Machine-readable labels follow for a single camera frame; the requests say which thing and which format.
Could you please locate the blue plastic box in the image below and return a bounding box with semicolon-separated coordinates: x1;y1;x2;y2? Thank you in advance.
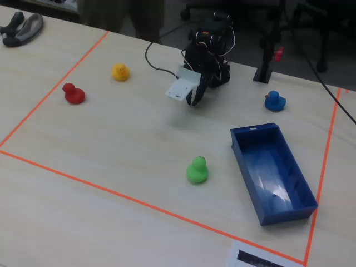
229;122;319;227

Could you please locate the black camera stand pole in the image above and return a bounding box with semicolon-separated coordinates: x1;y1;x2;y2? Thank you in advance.
253;0;288;83

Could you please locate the red clamp knob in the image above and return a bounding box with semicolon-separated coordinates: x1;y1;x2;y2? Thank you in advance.
273;46;285;62

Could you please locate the yellow rubber duck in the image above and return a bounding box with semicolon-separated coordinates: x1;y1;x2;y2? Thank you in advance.
111;63;131;82

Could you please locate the black cable on table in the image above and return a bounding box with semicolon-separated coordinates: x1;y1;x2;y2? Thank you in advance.
144;41;179;79

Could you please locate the red rubber duck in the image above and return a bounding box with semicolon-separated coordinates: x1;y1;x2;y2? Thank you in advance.
62;82;86;105

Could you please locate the orange tape line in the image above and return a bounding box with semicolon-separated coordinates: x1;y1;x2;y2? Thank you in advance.
303;87;342;266
0;30;110;148
0;149;306;265

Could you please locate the thin black cable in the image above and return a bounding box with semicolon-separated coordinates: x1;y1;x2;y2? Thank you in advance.
289;24;356;125

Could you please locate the black chair wheel base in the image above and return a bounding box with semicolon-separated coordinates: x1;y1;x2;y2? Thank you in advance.
179;0;204;21

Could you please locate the white printed paper sheet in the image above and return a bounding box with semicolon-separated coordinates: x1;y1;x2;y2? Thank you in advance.
226;241;304;267

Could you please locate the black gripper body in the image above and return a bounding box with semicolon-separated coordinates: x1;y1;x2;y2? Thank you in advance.
184;52;221;89

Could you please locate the blue rubber duck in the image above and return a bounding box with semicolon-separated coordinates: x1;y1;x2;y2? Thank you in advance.
264;90;288;113

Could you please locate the gray and black hand tool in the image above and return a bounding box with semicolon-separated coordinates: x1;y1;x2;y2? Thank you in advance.
0;11;45;48

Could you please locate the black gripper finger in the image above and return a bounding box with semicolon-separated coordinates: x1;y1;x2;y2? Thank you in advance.
186;88;197;107
192;75;209;108

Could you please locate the black office chair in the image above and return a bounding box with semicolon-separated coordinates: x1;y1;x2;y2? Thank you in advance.
289;0;356;73

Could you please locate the green rubber duck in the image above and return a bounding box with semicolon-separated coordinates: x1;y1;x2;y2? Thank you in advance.
186;156;209;185

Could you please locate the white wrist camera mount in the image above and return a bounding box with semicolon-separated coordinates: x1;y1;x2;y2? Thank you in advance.
165;63;203;103

